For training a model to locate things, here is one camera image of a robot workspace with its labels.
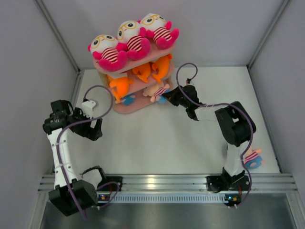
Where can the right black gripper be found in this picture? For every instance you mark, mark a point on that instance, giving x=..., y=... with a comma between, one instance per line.
x=171, y=96

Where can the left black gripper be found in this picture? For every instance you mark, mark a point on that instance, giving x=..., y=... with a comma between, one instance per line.
x=93, y=133

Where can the boy doll plush blue cap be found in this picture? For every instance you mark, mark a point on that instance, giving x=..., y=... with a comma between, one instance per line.
x=154, y=92

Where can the large orange shark plush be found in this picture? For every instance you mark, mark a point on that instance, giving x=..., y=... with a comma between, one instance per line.
x=161, y=67

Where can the small orange shark plush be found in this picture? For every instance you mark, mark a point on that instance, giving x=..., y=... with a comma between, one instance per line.
x=142, y=71

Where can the white panda plush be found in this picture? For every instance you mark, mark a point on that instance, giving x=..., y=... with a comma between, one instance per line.
x=159, y=30
x=104, y=50
x=131, y=36

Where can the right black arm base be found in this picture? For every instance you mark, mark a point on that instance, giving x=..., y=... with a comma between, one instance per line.
x=235, y=190

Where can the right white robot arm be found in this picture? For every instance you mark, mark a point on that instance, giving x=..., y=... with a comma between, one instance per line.
x=236, y=127

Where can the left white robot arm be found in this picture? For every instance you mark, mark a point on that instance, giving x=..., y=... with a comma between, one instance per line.
x=73, y=191

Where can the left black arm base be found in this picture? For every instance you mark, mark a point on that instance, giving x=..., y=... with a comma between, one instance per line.
x=108, y=189

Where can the pink three-tier toy shelf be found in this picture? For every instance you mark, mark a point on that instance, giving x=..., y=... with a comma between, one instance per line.
x=138, y=86

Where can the boy doll plush on shelf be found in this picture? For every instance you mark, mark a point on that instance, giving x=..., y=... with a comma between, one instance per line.
x=128, y=99

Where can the orange shark plush on shelf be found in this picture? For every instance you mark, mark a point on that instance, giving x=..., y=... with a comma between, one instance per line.
x=120, y=87

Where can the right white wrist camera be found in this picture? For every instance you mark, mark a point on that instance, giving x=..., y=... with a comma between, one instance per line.
x=189, y=81

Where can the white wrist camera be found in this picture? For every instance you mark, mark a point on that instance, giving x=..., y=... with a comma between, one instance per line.
x=189, y=81
x=88, y=107

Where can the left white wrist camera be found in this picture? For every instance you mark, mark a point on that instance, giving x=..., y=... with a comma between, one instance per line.
x=88, y=107

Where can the aluminium front rail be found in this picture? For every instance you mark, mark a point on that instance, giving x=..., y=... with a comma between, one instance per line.
x=261, y=183

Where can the white slotted cable duct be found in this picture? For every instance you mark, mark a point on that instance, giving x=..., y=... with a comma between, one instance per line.
x=170, y=198

